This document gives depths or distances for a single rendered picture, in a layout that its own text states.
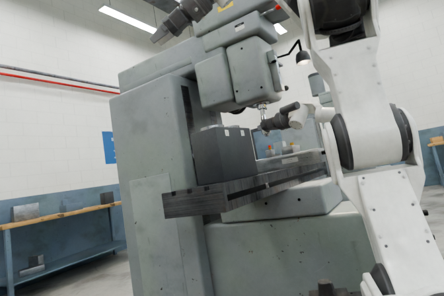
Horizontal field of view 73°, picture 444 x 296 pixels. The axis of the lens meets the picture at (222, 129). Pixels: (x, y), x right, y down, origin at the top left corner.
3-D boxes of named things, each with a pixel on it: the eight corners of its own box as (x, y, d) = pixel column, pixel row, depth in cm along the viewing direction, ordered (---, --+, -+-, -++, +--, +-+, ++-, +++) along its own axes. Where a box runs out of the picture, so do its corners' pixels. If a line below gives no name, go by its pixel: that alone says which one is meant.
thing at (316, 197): (343, 200, 147) (337, 176, 149) (327, 215, 118) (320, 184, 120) (253, 210, 173) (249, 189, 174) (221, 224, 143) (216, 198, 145)
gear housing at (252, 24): (279, 42, 162) (275, 25, 164) (260, 28, 142) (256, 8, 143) (227, 63, 179) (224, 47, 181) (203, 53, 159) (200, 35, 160)
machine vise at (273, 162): (326, 160, 157) (322, 140, 159) (320, 162, 144) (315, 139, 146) (264, 172, 173) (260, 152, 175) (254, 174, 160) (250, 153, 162)
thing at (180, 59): (244, 68, 172) (238, 35, 175) (224, 59, 153) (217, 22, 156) (145, 106, 212) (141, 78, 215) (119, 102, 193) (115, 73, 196)
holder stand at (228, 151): (259, 174, 117) (249, 124, 120) (224, 182, 99) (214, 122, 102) (234, 178, 124) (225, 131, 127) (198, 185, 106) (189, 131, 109)
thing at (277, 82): (285, 90, 149) (276, 51, 152) (282, 89, 146) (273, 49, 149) (277, 92, 151) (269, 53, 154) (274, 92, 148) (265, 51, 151)
